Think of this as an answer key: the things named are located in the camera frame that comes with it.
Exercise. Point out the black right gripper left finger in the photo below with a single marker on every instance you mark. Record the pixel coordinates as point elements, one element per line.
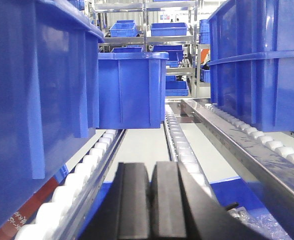
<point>124,212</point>

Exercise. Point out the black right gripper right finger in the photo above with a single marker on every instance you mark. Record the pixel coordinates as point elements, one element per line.
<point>182,210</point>

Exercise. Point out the large blue plastic bin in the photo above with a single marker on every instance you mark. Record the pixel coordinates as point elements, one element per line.
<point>49,103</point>

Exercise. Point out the blue bin below with plastic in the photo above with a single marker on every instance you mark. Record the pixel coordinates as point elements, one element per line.
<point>241,205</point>

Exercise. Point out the blue bin on rollers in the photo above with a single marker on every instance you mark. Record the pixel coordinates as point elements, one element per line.
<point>132,90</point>

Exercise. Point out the blue bin right side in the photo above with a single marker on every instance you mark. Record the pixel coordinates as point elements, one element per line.
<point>252,62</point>

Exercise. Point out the middle white roller track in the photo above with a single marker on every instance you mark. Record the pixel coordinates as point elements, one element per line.
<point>181,151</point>

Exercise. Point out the white roller track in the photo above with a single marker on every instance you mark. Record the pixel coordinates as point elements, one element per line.
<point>284,151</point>
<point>181,151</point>
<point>62,217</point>

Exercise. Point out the left white roller track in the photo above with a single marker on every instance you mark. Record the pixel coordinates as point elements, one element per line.
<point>62,217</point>

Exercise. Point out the blue tray lower shelf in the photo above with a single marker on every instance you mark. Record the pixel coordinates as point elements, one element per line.
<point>176,88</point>

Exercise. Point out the blue tray shelf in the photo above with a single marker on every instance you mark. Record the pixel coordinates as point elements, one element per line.
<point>176,88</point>
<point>169,29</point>
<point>124,28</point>
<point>175,52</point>

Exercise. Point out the right white roller track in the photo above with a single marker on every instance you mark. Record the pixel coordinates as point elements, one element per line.
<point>284,151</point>

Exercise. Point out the blue tray middle shelf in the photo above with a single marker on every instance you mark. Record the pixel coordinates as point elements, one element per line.
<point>175,52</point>

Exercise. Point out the blue tray upper right shelf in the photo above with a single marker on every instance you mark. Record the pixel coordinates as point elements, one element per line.
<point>169,29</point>

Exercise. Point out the steel shelving rack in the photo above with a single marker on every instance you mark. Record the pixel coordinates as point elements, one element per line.
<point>98,11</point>

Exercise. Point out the blue tray upper left shelf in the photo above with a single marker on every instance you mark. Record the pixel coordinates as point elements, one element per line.
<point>124,28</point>

